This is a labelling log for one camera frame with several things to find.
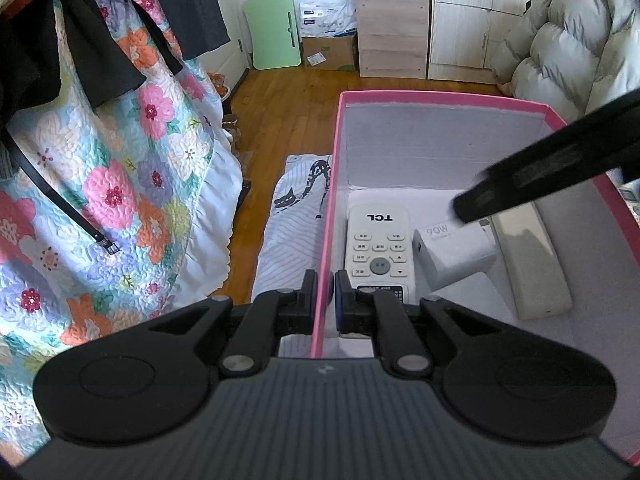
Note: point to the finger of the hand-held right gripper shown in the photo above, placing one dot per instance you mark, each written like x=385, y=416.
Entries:
x=477, y=197

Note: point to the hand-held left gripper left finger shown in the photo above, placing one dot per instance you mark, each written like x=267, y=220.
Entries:
x=307, y=300

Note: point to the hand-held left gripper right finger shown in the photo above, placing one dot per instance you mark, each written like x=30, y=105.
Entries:
x=345, y=305

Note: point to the large white charger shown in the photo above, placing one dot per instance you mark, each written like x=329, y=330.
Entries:
x=452, y=260

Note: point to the white air conditioner remote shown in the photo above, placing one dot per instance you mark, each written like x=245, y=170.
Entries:
x=380, y=240

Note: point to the pink cardboard box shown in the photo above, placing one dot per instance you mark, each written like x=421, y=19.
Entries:
x=400, y=150

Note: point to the long beige remote control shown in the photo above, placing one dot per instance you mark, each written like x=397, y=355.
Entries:
x=535, y=270

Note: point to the grey puffer jacket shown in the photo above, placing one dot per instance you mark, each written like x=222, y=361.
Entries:
x=565, y=45

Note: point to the light wood wardrobe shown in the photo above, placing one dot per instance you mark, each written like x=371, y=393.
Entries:
x=465, y=35

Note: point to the wooden shelf unit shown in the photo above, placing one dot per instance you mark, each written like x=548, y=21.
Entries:
x=392, y=35

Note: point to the brown cardboard box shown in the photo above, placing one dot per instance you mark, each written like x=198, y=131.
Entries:
x=330, y=52

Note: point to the floral quilt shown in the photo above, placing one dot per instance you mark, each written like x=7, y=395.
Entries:
x=125, y=170

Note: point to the pack of tissue packets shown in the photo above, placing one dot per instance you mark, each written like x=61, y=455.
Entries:
x=325, y=17

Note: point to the green folding table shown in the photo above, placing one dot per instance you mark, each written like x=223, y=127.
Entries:
x=272, y=30

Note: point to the black belt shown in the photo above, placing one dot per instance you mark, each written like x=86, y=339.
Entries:
x=60, y=200

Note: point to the dark grey hanging garment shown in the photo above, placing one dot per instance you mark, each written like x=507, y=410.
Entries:
x=190, y=5

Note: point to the black hanging garment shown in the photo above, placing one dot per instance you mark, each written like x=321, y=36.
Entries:
x=50, y=50

